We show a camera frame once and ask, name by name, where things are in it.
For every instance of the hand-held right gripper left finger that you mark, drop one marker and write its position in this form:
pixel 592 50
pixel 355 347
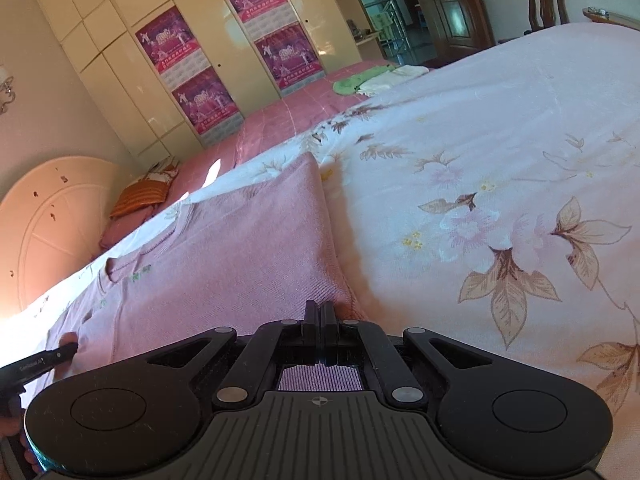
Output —
pixel 311 331

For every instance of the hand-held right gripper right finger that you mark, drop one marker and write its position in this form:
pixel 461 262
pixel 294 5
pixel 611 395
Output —
pixel 328 331

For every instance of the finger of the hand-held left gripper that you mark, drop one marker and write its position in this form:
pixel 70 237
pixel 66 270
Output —
pixel 62 352

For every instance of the pink knit sweater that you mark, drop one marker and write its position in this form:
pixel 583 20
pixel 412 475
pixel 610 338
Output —
pixel 225 260

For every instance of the person's left hand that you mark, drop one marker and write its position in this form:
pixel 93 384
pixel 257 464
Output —
pixel 26 452

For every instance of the round cream headboard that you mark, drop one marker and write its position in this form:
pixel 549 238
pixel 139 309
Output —
pixel 50 220

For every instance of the pink pillow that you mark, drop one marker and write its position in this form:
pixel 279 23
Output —
pixel 125 227

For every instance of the orange striped pillow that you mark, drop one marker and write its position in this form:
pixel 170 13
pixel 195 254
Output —
pixel 140 197

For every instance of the white patterned pillow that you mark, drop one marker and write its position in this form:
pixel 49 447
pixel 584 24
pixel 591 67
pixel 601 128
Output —
pixel 162 172

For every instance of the white floral bedsheet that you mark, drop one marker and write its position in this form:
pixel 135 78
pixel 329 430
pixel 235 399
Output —
pixel 475 185

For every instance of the pink checked bed cover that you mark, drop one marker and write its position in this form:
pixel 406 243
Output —
pixel 280 120

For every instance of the green cloth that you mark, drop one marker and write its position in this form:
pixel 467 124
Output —
pixel 352 83

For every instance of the white folded cloth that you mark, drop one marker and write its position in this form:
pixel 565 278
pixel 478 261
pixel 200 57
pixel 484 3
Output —
pixel 390 78

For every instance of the cream wardrobe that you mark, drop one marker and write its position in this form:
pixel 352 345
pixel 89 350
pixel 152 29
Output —
pixel 125 60

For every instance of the metal railing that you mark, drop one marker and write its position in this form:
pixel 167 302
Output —
pixel 382 20

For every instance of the cream open shelf unit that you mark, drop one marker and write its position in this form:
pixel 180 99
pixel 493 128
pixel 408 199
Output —
pixel 355 10

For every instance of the dark wooden door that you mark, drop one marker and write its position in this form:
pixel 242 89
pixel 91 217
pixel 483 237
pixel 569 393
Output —
pixel 460 15

